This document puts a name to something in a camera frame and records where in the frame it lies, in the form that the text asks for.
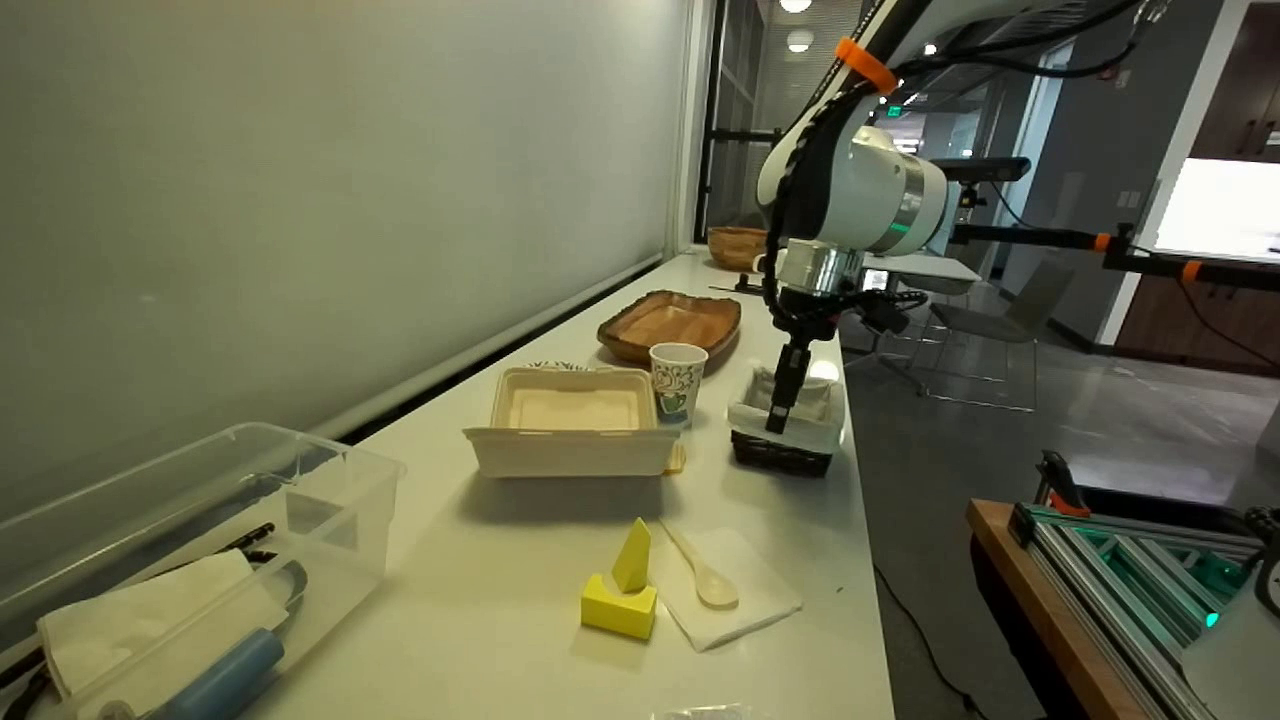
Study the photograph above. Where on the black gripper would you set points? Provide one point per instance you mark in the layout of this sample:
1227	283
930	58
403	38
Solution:
812	284

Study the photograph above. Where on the dark wicker bin white lining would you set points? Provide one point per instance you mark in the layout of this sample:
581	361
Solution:
806	445

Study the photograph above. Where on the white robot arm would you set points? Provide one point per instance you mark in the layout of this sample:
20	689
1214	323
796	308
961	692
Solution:
867	184

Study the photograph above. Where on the white styrofoam pack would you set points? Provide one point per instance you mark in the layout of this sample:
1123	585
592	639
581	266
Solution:
575	443

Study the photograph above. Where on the patterned paper cup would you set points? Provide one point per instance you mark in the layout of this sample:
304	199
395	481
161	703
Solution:
677	380

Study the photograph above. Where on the small black stand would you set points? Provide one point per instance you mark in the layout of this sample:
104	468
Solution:
750	283

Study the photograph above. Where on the brown wooden tray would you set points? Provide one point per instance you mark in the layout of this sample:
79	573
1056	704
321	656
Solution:
664	326

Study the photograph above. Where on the brown wooden bowl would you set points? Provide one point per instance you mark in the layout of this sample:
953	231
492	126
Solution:
739	251

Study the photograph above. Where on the grey background table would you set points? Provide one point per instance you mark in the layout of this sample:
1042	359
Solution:
934	268

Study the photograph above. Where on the cream plastic spoon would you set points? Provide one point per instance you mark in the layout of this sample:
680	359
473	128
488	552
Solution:
714	585

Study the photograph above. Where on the white paper napkin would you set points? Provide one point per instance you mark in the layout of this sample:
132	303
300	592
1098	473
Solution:
744	600

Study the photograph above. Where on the yellow wedge block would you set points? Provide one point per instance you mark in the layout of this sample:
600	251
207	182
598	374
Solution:
635	559

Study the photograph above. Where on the yellow cube block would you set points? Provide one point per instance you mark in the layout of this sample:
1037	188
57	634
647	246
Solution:
616	610

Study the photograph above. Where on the black boom orange joints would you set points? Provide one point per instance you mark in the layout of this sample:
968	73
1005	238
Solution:
1052	238

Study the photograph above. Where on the bright white screen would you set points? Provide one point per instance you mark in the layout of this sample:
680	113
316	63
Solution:
1220	207

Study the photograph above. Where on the clear plastic container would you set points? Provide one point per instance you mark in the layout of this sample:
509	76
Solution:
335	504

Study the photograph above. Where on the blue marker grey cap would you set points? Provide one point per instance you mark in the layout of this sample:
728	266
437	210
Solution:
234	667

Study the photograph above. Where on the white crumpled tissue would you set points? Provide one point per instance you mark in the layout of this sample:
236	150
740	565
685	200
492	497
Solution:
145	622

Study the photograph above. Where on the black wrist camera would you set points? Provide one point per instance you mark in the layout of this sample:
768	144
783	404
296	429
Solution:
890	303

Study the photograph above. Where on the aluminium rail teal parts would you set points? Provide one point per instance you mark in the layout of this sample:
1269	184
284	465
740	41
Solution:
1147	585

